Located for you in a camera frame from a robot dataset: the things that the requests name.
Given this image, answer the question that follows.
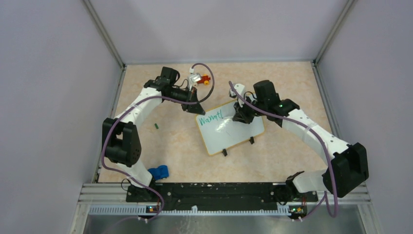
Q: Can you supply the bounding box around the yellow framed whiteboard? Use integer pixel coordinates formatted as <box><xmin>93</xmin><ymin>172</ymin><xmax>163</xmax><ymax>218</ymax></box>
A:
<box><xmin>195</xmin><ymin>101</ymin><xmax>265</xmax><ymax>156</ymax></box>

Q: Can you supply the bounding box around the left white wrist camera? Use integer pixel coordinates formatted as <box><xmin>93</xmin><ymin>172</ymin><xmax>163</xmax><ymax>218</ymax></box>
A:
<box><xmin>187</xmin><ymin>68</ymin><xmax>202</xmax><ymax>89</ymax></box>

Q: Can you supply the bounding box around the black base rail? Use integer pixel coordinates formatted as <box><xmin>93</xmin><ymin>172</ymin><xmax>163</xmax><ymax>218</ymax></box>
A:
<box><xmin>126</xmin><ymin>182</ymin><xmax>319</xmax><ymax>211</ymax></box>

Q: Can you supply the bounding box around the blue toy car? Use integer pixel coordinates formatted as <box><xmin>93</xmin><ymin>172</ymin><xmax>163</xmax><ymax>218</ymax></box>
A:
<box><xmin>148</xmin><ymin>165</ymin><xmax>169</xmax><ymax>180</ymax></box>

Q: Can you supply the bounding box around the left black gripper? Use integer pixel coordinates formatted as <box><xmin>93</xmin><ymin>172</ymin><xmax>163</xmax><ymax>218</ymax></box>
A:
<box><xmin>166</xmin><ymin>86</ymin><xmax>205</xmax><ymax>115</ymax></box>

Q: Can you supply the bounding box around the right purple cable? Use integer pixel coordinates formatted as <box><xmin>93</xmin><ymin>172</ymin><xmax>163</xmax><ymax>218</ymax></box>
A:
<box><xmin>228</xmin><ymin>80</ymin><xmax>339</xmax><ymax>222</ymax></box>

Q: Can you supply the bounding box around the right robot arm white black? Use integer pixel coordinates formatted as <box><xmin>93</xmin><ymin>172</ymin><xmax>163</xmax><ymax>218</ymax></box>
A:
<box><xmin>229</xmin><ymin>80</ymin><xmax>369</xmax><ymax>201</ymax></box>

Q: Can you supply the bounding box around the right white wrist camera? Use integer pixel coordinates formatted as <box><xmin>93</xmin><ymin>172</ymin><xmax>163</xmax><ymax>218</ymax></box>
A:
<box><xmin>228</xmin><ymin>83</ymin><xmax>246</xmax><ymax>107</ymax></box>

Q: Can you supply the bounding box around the white slotted cable duct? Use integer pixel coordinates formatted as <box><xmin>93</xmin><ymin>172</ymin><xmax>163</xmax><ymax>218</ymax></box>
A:
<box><xmin>88</xmin><ymin>205</ymin><xmax>291</xmax><ymax>216</ymax></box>

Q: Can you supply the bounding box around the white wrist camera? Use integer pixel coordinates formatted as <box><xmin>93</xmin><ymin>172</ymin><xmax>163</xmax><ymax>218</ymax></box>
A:
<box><xmin>187</xmin><ymin>68</ymin><xmax>202</xmax><ymax>89</ymax></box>
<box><xmin>228</xmin><ymin>83</ymin><xmax>246</xmax><ymax>107</ymax></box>

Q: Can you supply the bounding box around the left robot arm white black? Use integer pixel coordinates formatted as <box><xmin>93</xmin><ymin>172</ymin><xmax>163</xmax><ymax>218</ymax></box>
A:
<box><xmin>102</xmin><ymin>67</ymin><xmax>205</xmax><ymax>202</ymax></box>

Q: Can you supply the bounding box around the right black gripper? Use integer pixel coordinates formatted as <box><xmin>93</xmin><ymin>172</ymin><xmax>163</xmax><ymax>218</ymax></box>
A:
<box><xmin>233</xmin><ymin>94</ymin><xmax>267</xmax><ymax>124</ymax></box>

